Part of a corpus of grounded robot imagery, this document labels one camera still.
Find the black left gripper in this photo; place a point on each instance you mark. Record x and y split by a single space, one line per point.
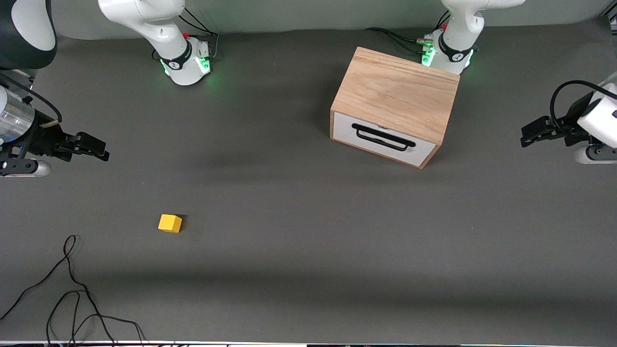
568 128

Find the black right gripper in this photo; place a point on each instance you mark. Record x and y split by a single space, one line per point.
42 141

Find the yellow wooden block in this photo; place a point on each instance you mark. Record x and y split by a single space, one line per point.
169 223

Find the wooden drawer with white front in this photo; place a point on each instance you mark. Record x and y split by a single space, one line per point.
345 130

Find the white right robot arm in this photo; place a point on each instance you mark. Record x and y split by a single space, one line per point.
144 19

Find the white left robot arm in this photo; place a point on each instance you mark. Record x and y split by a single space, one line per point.
462 19

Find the wooden drawer cabinet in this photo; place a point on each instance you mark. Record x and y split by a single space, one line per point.
395 91

